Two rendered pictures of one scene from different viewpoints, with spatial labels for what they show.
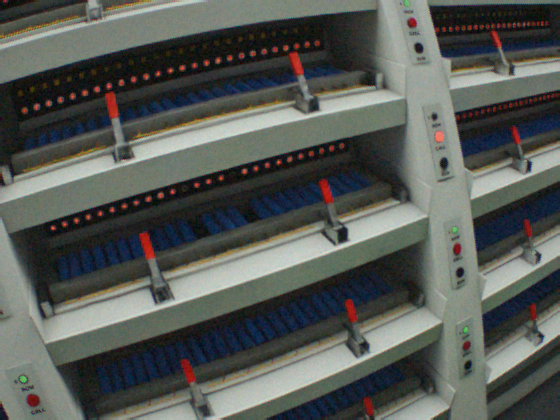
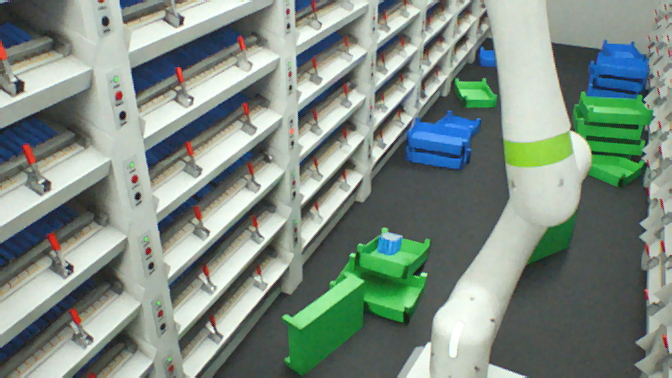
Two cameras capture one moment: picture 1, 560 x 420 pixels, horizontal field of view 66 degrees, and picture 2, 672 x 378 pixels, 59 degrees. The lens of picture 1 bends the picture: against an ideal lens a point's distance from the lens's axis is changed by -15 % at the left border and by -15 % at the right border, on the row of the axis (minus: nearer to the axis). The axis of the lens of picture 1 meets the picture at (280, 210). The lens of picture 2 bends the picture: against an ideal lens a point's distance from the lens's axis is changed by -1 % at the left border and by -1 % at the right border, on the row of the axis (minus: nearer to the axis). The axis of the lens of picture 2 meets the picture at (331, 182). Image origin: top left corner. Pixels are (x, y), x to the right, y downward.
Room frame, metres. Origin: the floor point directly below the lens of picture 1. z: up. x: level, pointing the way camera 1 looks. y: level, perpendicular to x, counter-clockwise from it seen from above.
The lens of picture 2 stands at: (-0.55, 0.89, 1.47)
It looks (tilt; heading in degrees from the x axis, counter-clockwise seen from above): 30 degrees down; 314
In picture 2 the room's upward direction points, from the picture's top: straight up
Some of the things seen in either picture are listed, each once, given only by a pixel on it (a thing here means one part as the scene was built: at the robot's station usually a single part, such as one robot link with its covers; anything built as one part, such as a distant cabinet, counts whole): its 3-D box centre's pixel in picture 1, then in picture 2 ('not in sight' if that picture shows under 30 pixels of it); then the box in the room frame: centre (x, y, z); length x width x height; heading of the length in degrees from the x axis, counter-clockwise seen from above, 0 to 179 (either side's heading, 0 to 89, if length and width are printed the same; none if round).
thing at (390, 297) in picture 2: not in sight; (378, 287); (0.51, -0.45, 0.04); 0.30 x 0.20 x 0.08; 20
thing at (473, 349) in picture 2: not in sight; (462, 344); (-0.08, -0.02, 0.48); 0.16 x 0.13 x 0.19; 107
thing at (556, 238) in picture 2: not in sight; (539, 232); (0.23, -1.09, 0.10); 0.30 x 0.08 x 0.20; 74
